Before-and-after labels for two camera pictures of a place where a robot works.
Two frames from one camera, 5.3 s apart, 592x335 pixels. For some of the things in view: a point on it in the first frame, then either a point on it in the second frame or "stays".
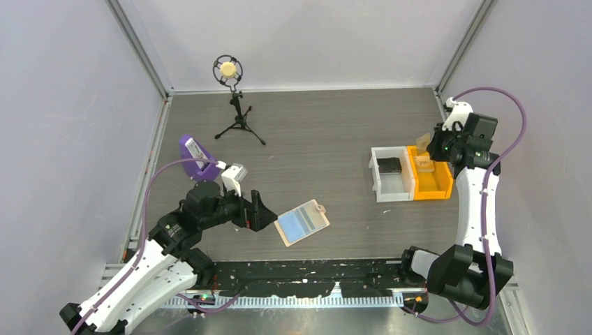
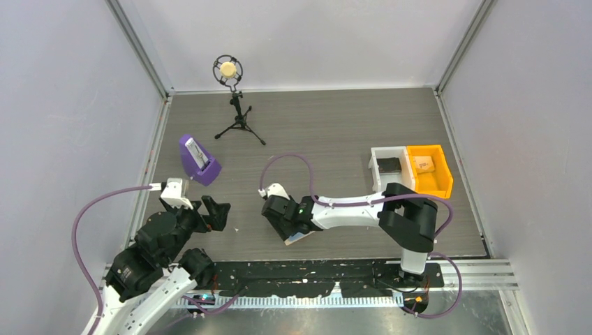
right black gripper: (433, 149) to (284, 232)
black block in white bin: (389, 165) stays
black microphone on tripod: (228, 70) stays
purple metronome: (190, 148) stays
